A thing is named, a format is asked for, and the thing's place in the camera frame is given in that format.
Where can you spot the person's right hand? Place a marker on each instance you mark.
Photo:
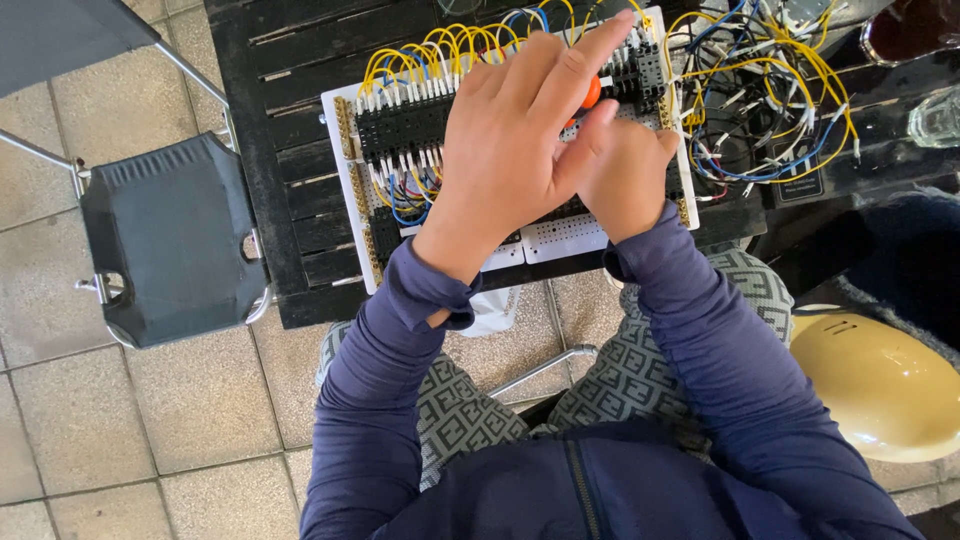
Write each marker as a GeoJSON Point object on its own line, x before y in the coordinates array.
{"type": "Point", "coordinates": [626, 180]}

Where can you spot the empty clear glass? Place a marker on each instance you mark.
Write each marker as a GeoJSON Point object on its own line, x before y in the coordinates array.
{"type": "Point", "coordinates": [937, 118]}

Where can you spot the person's right fingers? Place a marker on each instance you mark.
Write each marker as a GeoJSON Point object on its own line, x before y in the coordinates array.
{"type": "Point", "coordinates": [637, 142]}

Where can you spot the white wiring board with terminals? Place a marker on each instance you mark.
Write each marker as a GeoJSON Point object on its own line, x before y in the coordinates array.
{"type": "Point", "coordinates": [397, 127]}

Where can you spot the navy zip jacket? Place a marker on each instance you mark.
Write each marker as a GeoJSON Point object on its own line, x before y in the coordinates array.
{"type": "Point", "coordinates": [525, 495]}

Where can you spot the black table sign card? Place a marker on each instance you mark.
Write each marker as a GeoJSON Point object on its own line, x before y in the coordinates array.
{"type": "Point", "coordinates": [799, 184]}

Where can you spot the black folding chair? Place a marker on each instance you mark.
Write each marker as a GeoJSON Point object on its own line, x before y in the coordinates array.
{"type": "Point", "coordinates": [169, 240]}

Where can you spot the person's left hand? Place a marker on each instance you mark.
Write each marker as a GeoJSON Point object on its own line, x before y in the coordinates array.
{"type": "Point", "coordinates": [495, 157]}

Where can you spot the glass of dark drink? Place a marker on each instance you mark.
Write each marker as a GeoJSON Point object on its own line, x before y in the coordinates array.
{"type": "Point", "coordinates": [915, 26]}

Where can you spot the grey patterned trousers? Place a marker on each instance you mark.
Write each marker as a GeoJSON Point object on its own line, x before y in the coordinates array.
{"type": "Point", "coordinates": [465, 420]}

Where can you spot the metal chair frame tube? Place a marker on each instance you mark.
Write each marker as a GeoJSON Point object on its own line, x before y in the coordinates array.
{"type": "Point", "coordinates": [544, 367]}

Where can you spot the white plastic bag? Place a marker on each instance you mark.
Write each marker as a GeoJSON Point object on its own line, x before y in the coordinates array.
{"type": "Point", "coordinates": [491, 311]}

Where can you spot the yellow hard hat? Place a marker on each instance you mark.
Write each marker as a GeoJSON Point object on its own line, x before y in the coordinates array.
{"type": "Point", "coordinates": [877, 382]}

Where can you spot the dark fuzzy garment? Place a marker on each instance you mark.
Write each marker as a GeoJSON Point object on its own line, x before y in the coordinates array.
{"type": "Point", "coordinates": [907, 255]}

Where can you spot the grey metal frame chair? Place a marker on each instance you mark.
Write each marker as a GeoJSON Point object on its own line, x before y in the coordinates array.
{"type": "Point", "coordinates": [67, 34]}

